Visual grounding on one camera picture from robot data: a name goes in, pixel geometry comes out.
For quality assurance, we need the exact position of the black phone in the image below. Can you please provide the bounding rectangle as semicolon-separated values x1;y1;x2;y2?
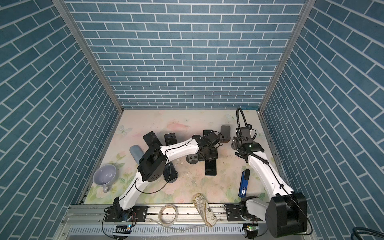
164;133;178;146
203;130;213;136

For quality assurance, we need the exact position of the teal-edged phone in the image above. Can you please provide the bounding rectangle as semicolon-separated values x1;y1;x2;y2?
205;160;217;176

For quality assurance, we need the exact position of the wood-base grey phone stand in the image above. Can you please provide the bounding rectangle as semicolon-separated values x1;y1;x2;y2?
220;125;231;144

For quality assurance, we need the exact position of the purple-edged phone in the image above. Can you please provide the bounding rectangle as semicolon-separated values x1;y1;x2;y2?
163;162;179;184

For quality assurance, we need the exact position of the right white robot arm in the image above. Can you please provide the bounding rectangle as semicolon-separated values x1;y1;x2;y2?
232;137;309;238

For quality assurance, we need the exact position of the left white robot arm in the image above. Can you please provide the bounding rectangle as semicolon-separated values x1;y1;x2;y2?
107;130;224;222

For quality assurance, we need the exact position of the middle grey phone stand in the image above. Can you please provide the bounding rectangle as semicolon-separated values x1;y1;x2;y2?
186;154;199;165

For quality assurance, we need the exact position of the blue black remote device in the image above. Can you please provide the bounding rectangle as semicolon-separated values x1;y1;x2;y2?
238;169;251;198

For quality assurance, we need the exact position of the patterned cloth pouch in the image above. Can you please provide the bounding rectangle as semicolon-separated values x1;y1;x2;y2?
192;193;218;227

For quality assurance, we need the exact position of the blue glasses case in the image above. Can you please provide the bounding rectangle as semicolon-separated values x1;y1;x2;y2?
130;145;144;165

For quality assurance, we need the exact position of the lavender ceramic cup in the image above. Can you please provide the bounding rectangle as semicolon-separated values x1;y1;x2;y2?
93;164;117;193

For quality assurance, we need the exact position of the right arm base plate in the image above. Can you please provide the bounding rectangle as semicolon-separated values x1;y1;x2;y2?
223;204;250;222

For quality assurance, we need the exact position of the coiled white cable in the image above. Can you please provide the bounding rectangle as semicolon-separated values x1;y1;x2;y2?
158;204;179;228

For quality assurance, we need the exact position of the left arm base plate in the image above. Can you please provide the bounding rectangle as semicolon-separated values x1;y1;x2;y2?
104;206;149;224

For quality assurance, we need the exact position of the black cable bottom right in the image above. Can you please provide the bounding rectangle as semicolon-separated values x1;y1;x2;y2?
350;227;384;240

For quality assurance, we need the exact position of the aluminium front rail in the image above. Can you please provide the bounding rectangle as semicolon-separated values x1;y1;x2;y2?
53;202;316;240

